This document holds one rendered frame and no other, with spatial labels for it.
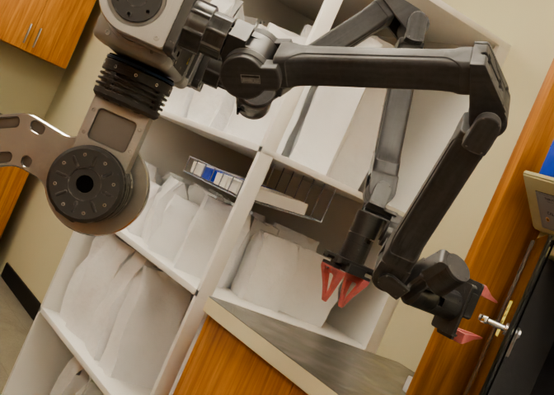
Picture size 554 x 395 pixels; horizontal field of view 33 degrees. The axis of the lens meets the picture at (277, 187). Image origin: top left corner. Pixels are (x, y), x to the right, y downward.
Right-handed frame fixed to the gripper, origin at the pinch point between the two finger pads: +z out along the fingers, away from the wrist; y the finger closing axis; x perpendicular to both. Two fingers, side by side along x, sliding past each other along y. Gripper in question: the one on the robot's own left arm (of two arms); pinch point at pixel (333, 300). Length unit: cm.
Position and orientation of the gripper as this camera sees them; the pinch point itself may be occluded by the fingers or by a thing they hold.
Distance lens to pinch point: 195.7
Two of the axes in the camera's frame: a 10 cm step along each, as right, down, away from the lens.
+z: -4.0, 9.2, -0.1
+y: 7.9, 3.5, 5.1
